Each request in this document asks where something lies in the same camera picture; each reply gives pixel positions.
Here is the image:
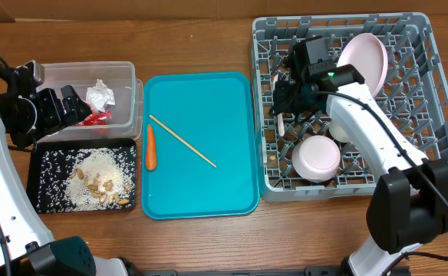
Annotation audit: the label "clear plastic bin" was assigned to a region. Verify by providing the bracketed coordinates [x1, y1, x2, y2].
[38, 61, 143, 143]

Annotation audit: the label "spilled rice and peanuts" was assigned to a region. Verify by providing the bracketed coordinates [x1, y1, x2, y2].
[35, 147, 137, 212]

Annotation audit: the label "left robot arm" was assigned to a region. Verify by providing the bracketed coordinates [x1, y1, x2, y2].
[0, 60, 138, 275]

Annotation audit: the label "large white plate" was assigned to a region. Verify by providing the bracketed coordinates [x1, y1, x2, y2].
[337, 33, 388, 97]

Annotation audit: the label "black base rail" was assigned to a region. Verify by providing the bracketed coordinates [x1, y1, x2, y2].
[128, 266, 344, 276]

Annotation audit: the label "white green tissue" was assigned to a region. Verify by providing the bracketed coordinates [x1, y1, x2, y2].
[85, 79, 116, 112]

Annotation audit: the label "black plastic tray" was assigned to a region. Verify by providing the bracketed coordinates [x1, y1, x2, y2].
[25, 137, 138, 215]

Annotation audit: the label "wooden chopstick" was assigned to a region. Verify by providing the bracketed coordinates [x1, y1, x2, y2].
[149, 114, 217, 168]

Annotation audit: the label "small white cup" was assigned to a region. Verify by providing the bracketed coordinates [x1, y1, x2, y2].
[329, 120, 350, 143]

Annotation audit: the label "orange carrot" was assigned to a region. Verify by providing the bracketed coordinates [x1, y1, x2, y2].
[145, 124, 157, 171]

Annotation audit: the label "teal plastic tray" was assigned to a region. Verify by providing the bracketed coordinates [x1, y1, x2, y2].
[141, 72, 260, 220]

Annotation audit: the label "white plastic fork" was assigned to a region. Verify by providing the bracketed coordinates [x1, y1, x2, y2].
[272, 74, 285, 136]

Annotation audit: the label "red snack wrapper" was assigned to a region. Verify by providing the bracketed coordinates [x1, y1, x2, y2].
[77, 111, 112, 126]

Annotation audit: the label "grey dishwasher rack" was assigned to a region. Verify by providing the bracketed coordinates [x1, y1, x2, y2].
[251, 12, 448, 202]

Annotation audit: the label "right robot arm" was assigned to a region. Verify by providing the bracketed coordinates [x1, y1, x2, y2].
[272, 51, 448, 275]

